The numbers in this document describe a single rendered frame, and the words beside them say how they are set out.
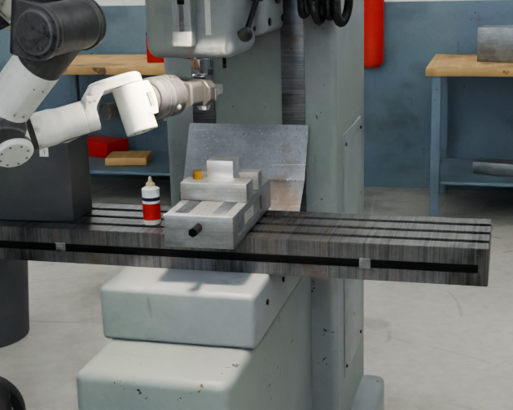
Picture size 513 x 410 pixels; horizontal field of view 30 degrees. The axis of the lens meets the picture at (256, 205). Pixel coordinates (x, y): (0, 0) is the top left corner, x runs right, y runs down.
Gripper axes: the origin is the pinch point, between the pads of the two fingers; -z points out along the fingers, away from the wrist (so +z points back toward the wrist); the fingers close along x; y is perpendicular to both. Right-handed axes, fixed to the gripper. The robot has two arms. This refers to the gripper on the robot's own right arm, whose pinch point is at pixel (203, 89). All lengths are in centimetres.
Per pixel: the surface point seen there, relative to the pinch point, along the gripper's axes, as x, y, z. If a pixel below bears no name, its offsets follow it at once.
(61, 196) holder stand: 28.8, 24.2, 17.1
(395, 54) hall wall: 151, 32, -391
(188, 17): -5.9, -16.3, 11.6
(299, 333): -8, 64, -26
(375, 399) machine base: -4, 103, -75
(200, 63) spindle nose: -1.2, -5.8, 2.1
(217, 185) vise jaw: -7.6, 19.7, 6.1
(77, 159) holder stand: 28.4, 16.4, 11.6
